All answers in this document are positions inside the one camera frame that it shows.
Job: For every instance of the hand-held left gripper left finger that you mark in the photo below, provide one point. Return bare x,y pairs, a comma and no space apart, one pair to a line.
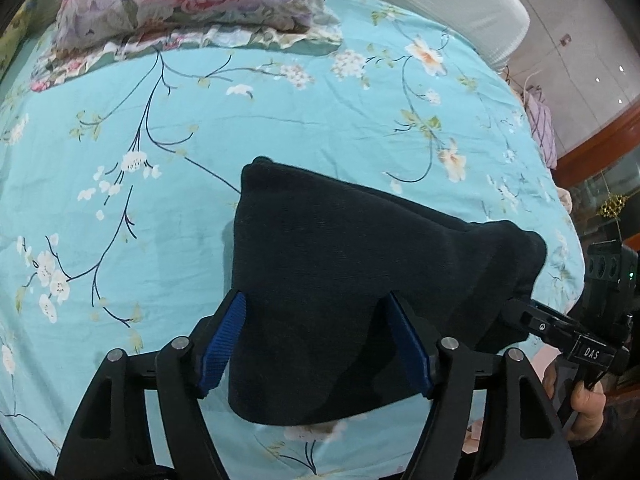
222,345

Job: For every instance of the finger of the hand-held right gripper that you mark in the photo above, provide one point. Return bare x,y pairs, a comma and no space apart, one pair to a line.
540,322

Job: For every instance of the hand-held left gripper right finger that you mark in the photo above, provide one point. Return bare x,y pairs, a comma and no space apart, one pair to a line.
407,345

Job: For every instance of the black pants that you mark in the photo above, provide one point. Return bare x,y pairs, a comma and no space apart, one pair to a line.
325,260

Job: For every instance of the person's right forearm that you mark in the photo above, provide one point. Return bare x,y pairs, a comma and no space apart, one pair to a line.
610,460

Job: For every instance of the person's right hand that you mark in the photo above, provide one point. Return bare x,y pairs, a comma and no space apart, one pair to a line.
587,410

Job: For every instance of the gold ornament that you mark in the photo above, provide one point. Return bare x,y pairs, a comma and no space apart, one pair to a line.
612,206

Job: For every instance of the wooden cabinet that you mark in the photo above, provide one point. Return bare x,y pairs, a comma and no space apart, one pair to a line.
600,145

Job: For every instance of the purple cloth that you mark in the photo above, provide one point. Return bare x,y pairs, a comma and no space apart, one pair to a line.
542,125

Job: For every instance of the turquoise floral bed sheet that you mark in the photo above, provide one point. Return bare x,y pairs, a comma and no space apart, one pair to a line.
300,135

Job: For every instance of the white ribbed headboard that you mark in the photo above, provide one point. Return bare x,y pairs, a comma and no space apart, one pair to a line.
450,5

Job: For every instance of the yellow patterned pillow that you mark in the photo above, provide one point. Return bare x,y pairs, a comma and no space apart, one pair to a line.
12,35

